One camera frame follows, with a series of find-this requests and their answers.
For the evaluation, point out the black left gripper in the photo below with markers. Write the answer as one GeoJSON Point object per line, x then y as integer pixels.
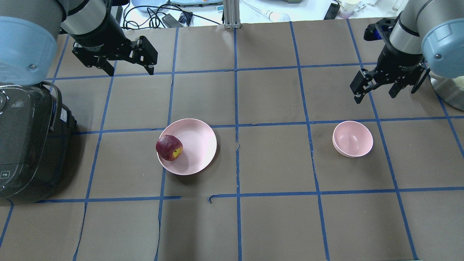
{"type": "Point", "coordinates": [102, 37]}

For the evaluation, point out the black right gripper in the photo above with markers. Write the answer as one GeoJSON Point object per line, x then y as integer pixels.
{"type": "Point", "coordinates": [398, 62]}

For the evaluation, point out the pink bowl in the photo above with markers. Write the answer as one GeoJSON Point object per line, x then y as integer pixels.
{"type": "Point", "coordinates": [352, 139]}

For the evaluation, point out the red apple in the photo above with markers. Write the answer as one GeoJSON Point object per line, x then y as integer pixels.
{"type": "Point", "coordinates": [169, 147]}

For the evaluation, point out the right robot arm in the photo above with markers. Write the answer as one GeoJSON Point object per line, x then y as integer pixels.
{"type": "Point", "coordinates": [427, 36]}

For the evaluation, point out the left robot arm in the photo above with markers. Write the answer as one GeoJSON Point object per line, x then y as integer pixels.
{"type": "Point", "coordinates": [29, 31]}

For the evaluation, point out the blue plate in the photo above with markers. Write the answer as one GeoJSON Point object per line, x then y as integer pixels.
{"type": "Point", "coordinates": [143, 5]}

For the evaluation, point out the pink plate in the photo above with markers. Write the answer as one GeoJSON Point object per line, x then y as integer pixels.
{"type": "Point", "coordinates": [199, 146]}

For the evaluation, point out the black power adapter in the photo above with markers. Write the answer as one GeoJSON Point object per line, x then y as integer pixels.
{"type": "Point", "coordinates": [170, 22]}

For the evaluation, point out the white steamed bun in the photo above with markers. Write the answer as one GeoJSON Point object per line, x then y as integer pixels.
{"type": "Point", "coordinates": [459, 81]}

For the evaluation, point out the purple white cup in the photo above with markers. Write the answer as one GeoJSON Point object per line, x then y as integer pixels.
{"type": "Point", "coordinates": [347, 7]}

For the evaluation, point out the dark grey rice cooker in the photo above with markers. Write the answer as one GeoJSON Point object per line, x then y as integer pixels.
{"type": "Point", "coordinates": [35, 128]}

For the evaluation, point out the light bulb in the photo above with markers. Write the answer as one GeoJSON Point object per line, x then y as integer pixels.
{"type": "Point", "coordinates": [268, 14]}

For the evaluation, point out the aluminium frame post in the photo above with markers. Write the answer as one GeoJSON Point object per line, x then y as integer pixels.
{"type": "Point", "coordinates": [231, 14]}

